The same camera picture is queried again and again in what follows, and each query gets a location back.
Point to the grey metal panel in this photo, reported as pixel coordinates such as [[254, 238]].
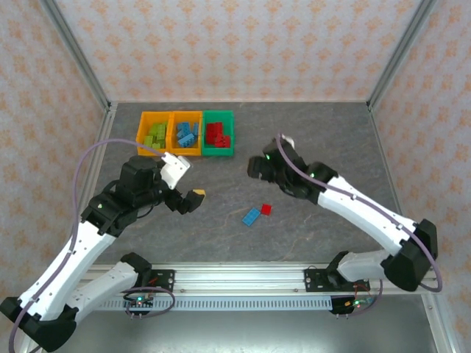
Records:
[[239, 331]]

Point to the aluminium frame post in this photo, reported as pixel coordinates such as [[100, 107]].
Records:
[[76, 48], [402, 48]]

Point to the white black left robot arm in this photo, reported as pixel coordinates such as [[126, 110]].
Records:
[[73, 264]]

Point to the yellow plastic bin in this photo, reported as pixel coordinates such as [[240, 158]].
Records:
[[184, 152], [141, 141]]

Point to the green plastic bin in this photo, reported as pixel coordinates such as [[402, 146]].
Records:
[[217, 152]]

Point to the aluminium front post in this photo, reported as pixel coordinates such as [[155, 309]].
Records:
[[439, 331]]

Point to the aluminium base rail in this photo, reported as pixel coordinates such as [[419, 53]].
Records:
[[239, 279]]

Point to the blue lego brick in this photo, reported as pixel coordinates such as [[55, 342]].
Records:
[[251, 216], [183, 128], [184, 145], [196, 129], [186, 139]]

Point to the small circuit board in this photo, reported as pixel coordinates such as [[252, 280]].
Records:
[[139, 301], [357, 302]]

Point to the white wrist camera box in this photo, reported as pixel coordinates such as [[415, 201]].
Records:
[[288, 141], [176, 170]]

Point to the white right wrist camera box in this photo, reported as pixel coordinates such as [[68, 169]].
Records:
[[288, 141]]

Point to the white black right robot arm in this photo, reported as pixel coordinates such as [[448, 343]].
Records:
[[360, 217]]

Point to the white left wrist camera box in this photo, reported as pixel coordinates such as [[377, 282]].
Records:
[[176, 170]]

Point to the aluminium table side rail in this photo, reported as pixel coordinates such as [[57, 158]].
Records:
[[103, 147], [384, 154]]

